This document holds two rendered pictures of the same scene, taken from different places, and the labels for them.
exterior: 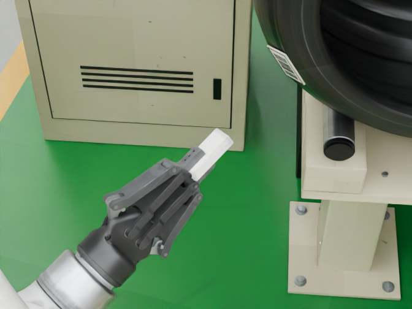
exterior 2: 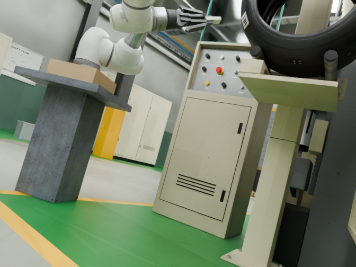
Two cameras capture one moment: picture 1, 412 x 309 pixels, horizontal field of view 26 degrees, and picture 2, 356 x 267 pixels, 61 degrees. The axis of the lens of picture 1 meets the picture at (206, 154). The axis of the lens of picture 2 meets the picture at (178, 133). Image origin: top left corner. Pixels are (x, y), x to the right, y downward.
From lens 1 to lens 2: 1.60 m
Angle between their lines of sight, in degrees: 59
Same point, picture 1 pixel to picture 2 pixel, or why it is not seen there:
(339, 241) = (253, 237)
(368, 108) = (267, 29)
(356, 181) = (259, 65)
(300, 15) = not seen: outside the picture
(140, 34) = (203, 162)
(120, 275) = (171, 13)
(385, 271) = not seen: outside the picture
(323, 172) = (248, 61)
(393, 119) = (275, 34)
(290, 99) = not seen: hidden behind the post
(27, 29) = (169, 154)
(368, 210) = (269, 213)
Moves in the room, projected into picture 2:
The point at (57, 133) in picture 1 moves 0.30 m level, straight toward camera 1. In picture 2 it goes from (157, 208) to (146, 214)
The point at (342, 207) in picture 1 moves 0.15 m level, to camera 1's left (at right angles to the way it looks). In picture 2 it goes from (258, 208) to (228, 199)
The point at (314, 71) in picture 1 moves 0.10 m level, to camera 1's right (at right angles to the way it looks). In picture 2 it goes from (252, 15) to (277, 16)
